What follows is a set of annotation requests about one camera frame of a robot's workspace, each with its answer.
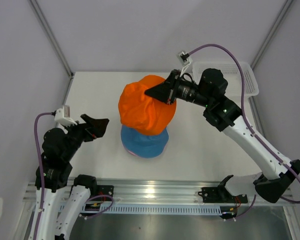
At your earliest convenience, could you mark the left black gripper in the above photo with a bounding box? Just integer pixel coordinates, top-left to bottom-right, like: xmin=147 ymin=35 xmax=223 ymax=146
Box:
xmin=61 ymin=113 xmax=109 ymax=161

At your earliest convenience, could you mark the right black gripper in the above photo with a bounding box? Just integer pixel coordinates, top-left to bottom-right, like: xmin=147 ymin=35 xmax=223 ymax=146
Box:
xmin=144 ymin=70 xmax=212 ymax=109

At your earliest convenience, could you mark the orange bucket hat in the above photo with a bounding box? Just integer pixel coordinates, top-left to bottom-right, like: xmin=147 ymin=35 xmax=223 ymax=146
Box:
xmin=118 ymin=75 xmax=177 ymax=136

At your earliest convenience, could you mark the blue bucket hat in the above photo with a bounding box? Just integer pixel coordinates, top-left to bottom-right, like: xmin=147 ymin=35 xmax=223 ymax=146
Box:
xmin=120 ymin=125 xmax=169 ymax=159

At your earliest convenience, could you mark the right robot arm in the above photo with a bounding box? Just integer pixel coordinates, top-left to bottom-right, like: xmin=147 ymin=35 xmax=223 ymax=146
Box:
xmin=144 ymin=68 xmax=300 ymax=203

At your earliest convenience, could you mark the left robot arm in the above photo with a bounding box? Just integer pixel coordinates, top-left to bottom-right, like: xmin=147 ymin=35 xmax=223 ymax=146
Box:
xmin=29 ymin=109 xmax=110 ymax=240

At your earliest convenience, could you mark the white plastic basket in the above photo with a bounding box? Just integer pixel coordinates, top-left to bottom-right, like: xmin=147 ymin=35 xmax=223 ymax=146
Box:
xmin=192 ymin=61 xmax=259 ymax=101

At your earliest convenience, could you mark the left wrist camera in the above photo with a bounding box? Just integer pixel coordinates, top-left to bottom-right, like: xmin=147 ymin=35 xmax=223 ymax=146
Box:
xmin=52 ymin=105 xmax=78 ymax=128

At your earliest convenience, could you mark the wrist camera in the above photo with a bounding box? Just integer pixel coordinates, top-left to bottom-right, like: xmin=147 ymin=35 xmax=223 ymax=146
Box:
xmin=177 ymin=51 xmax=193 ymax=76
xmin=52 ymin=105 xmax=78 ymax=128

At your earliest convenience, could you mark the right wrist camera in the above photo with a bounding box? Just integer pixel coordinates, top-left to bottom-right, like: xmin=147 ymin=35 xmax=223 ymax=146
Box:
xmin=177 ymin=51 xmax=193 ymax=76

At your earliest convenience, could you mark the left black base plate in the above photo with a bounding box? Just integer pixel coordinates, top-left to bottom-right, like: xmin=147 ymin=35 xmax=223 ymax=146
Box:
xmin=90 ymin=185 xmax=115 ymax=202

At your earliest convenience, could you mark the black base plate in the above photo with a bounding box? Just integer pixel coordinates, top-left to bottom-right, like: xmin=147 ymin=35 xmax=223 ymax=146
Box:
xmin=90 ymin=185 xmax=115 ymax=202
xmin=197 ymin=187 xmax=248 ymax=204

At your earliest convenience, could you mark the aluminium mounting rail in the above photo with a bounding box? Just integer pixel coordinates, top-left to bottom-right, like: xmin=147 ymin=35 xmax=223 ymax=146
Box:
xmin=22 ymin=177 xmax=296 ymax=207

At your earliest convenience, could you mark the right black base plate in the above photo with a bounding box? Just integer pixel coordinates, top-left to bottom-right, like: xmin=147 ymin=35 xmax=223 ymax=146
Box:
xmin=197 ymin=187 xmax=248 ymax=204

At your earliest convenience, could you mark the white slotted cable duct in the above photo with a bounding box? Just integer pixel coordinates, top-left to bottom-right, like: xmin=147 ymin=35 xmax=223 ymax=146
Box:
xmin=57 ymin=203 xmax=222 ymax=216

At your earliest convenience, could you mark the left aluminium corner post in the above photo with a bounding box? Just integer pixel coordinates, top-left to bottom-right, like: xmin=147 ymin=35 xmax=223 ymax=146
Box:
xmin=27 ymin=0 xmax=74 ymax=79

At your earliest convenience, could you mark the aluminium corner post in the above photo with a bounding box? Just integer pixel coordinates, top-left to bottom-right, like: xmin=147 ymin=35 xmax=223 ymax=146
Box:
xmin=250 ymin=0 xmax=297 ymax=70
xmin=27 ymin=0 xmax=74 ymax=79

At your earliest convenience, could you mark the right aluminium corner post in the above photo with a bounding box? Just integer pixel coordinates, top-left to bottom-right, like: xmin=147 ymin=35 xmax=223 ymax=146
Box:
xmin=250 ymin=0 xmax=297 ymax=70

